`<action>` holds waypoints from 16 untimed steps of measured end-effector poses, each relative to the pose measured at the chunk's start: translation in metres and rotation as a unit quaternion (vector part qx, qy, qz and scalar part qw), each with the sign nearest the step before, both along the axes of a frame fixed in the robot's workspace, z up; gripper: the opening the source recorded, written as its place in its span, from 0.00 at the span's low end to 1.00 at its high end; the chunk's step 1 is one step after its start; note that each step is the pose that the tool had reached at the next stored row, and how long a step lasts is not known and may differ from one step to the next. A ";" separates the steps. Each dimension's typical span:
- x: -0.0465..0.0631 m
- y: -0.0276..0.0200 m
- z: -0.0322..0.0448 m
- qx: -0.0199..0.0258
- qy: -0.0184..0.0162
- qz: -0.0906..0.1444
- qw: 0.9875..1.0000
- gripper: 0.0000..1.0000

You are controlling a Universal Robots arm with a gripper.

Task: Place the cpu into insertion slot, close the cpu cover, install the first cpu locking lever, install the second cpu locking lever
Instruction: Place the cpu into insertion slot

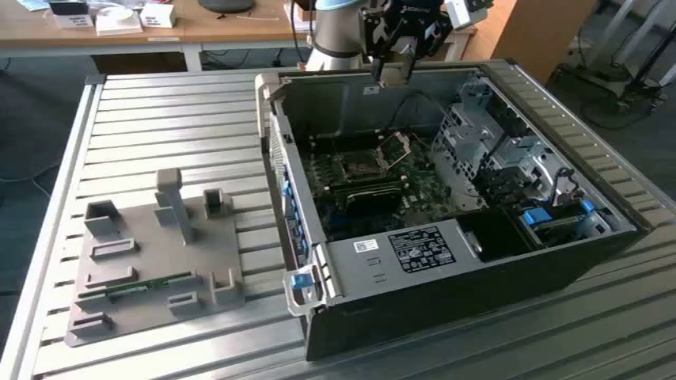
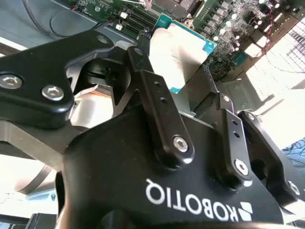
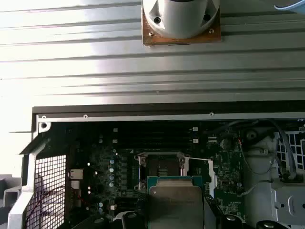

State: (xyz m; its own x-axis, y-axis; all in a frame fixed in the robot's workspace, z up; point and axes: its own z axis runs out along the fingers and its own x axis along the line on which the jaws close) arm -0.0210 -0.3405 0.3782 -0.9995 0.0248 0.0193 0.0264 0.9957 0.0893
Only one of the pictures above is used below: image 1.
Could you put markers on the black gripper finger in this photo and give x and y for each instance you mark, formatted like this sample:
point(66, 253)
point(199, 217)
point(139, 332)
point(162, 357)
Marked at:
point(378, 71)
point(412, 67)

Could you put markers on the CPU socket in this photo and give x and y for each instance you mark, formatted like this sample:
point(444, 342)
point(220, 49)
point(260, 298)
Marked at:
point(359, 166)

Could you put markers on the silver drive cage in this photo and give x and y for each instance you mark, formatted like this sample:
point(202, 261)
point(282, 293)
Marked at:
point(464, 146)

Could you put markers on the wooden cabinet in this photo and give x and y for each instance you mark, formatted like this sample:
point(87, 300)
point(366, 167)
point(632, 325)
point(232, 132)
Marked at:
point(555, 31)

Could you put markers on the green motherboard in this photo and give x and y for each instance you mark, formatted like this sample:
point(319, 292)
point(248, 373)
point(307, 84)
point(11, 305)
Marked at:
point(423, 186)

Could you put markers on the dark round object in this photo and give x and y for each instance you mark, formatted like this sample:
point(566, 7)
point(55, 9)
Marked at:
point(227, 4)

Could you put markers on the wooden desk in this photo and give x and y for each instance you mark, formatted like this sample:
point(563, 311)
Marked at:
point(211, 27)

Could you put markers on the black graphics card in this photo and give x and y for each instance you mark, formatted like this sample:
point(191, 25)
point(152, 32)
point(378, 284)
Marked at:
point(370, 204)

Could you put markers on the black wheeled stand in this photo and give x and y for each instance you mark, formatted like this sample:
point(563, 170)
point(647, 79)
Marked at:
point(639, 89)

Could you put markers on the white labelled box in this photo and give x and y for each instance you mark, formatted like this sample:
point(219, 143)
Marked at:
point(159, 17)

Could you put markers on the blue disk carrier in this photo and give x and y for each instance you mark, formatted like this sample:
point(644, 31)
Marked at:
point(536, 217)

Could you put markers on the blue carrier tab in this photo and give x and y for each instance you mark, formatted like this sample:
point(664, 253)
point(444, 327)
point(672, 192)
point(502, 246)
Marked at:
point(587, 207)

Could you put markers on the silver power supply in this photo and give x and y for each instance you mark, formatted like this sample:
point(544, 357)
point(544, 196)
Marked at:
point(370, 269)

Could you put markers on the blue case latch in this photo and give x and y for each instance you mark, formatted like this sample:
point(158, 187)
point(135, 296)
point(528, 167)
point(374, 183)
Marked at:
point(299, 281)

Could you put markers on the white box black top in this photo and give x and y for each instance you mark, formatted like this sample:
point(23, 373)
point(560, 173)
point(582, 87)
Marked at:
point(74, 21)

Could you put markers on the grey parts rack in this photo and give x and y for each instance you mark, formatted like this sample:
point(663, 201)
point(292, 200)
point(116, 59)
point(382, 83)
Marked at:
point(159, 253)

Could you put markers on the black PC case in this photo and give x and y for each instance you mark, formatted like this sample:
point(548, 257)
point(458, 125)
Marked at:
point(448, 316)

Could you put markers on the pale blue paper sheet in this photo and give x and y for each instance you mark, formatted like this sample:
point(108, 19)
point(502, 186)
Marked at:
point(32, 4)

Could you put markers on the green RAM stick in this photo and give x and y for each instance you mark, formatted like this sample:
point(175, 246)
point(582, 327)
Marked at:
point(154, 283)

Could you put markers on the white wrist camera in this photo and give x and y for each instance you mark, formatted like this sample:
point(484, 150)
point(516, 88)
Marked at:
point(464, 16)

